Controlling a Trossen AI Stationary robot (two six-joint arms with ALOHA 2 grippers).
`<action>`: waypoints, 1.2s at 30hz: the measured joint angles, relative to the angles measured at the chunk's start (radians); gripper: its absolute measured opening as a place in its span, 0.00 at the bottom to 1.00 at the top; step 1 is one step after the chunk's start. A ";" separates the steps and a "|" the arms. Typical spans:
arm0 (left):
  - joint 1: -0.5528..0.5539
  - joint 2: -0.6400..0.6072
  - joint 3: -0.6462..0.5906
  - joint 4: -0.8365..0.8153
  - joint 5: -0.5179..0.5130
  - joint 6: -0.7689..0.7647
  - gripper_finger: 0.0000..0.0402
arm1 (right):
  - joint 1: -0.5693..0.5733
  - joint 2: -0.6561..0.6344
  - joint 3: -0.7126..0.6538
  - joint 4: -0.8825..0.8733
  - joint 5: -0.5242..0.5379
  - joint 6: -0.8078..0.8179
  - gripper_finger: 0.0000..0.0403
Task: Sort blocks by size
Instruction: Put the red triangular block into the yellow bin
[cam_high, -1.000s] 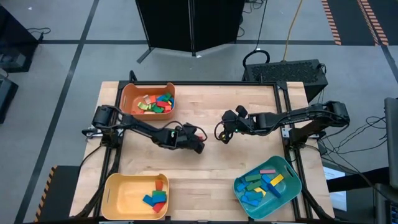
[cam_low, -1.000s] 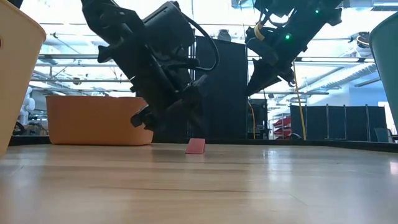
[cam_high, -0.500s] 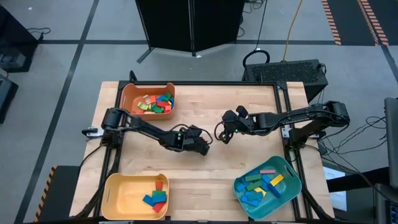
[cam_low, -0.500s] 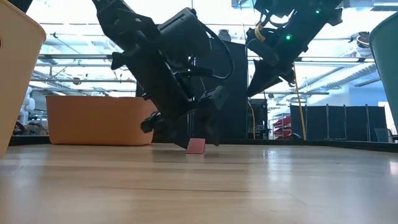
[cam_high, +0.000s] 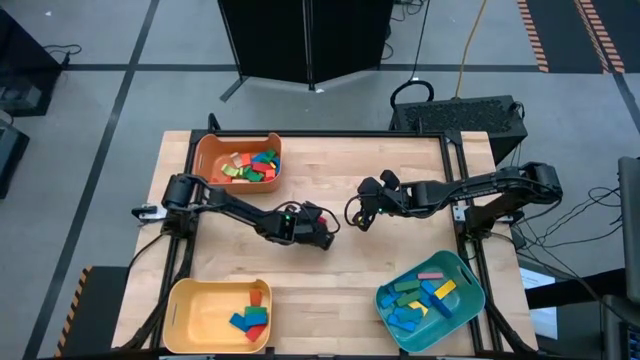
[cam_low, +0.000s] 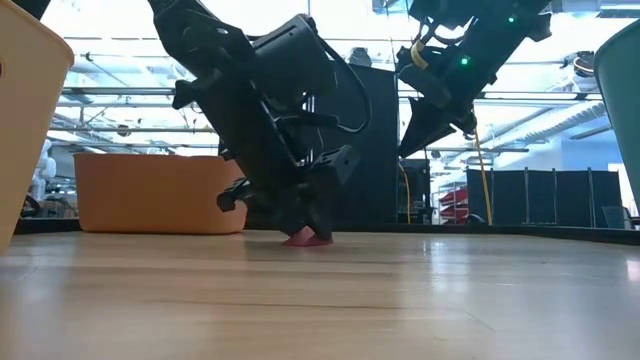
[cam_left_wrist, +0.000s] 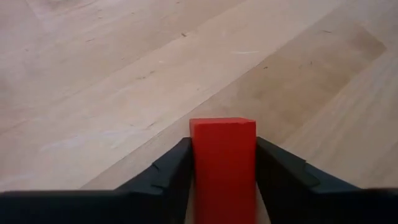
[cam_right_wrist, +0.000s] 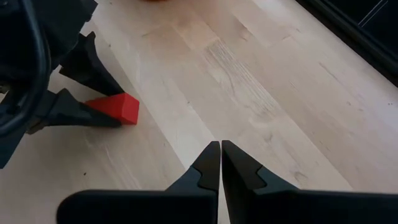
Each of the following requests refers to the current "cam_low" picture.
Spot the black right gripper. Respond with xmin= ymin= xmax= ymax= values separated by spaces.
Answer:
xmin=397 ymin=14 xmax=504 ymax=159

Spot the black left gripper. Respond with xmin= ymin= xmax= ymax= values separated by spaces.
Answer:
xmin=171 ymin=47 xmax=362 ymax=242

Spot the pink block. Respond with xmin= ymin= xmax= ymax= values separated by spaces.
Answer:
xmin=282 ymin=225 xmax=335 ymax=248

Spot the black perforated computer case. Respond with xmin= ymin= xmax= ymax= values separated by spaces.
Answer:
xmin=399 ymin=158 xmax=432 ymax=224

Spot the red rack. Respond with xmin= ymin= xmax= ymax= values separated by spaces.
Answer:
xmin=438 ymin=186 xmax=471 ymax=220

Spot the black partition row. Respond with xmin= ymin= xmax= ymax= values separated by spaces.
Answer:
xmin=465 ymin=166 xmax=624 ymax=229

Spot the orange plastic bin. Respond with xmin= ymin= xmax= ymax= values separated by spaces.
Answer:
xmin=73 ymin=153 xmax=250 ymax=236

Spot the teal plastic bin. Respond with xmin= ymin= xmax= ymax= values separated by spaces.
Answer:
xmin=593 ymin=19 xmax=640 ymax=206

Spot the dark chair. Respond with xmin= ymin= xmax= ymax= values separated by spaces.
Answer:
xmin=603 ymin=204 xmax=640 ymax=231

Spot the yellow plastic bin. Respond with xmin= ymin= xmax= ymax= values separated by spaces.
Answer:
xmin=0 ymin=0 xmax=76 ymax=254

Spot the thin yellow cable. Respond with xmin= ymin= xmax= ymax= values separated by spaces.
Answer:
xmin=397 ymin=161 xmax=412 ymax=224

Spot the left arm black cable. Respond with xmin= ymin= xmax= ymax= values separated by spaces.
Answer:
xmin=314 ymin=34 xmax=374 ymax=136

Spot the yellow hanging cable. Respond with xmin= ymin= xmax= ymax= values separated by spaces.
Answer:
xmin=471 ymin=128 xmax=495 ymax=228

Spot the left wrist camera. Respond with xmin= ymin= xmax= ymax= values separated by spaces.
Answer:
xmin=251 ymin=13 xmax=338 ymax=111

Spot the black table frame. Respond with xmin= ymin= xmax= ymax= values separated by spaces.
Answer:
xmin=13 ymin=215 xmax=640 ymax=247

